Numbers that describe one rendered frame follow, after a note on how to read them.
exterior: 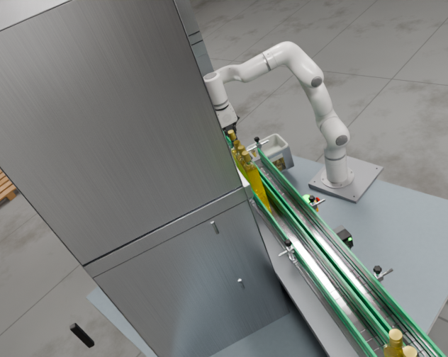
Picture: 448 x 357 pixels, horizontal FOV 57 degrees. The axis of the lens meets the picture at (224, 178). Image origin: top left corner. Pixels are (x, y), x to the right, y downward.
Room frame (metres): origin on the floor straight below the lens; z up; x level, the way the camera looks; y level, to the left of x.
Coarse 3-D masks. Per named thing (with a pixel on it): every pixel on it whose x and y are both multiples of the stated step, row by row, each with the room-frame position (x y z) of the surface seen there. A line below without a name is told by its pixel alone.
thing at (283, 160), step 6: (246, 150) 2.10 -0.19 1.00; (282, 150) 1.96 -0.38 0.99; (288, 150) 1.96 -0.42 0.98; (270, 156) 1.95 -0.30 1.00; (276, 156) 1.96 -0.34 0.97; (282, 156) 1.96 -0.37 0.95; (288, 156) 1.96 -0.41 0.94; (276, 162) 1.96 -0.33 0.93; (282, 162) 1.96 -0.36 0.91; (288, 162) 1.96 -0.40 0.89; (282, 168) 1.96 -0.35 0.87; (288, 168) 1.96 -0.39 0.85
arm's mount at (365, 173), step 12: (324, 168) 1.91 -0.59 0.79; (360, 168) 1.80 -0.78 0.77; (372, 168) 1.77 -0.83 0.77; (312, 180) 1.85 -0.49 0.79; (360, 180) 1.71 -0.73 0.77; (372, 180) 1.68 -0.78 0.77; (324, 192) 1.75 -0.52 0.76; (336, 192) 1.69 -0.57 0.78; (348, 192) 1.66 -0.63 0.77; (360, 192) 1.63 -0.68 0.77
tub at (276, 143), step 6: (264, 138) 2.12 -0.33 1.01; (270, 138) 2.12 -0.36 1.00; (276, 138) 2.11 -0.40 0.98; (282, 138) 2.05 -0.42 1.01; (252, 144) 2.11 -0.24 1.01; (264, 144) 2.11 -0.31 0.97; (270, 144) 2.11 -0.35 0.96; (276, 144) 2.11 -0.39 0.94; (282, 144) 2.04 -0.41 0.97; (264, 150) 2.10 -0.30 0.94; (270, 150) 2.08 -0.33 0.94; (276, 150) 1.96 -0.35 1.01; (252, 156) 2.00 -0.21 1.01
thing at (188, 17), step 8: (176, 0) 2.75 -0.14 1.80; (184, 0) 2.75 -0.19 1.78; (184, 8) 2.75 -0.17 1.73; (184, 16) 2.75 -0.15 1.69; (192, 16) 2.75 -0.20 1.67; (184, 24) 2.75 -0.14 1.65; (192, 24) 2.75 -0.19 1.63; (192, 32) 2.75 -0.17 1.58; (200, 32) 2.76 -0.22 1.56; (192, 40) 2.75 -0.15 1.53; (200, 40) 2.76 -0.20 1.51; (200, 48) 2.75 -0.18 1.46
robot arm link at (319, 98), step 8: (304, 88) 1.79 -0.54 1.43; (320, 88) 1.75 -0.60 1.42; (312, 96) 1.75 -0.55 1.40; (320, 96) 1.73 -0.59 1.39; (328, 96) 1.74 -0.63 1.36; (312, 104) 1.76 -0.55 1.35; (320, 104) 1.73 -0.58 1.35; (328, 104) 1.73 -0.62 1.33; (320, 112) 1.74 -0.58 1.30; (328, 112) 1.74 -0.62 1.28; (320, 120) 1.81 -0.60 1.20; (320, 128) 1.80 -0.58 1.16
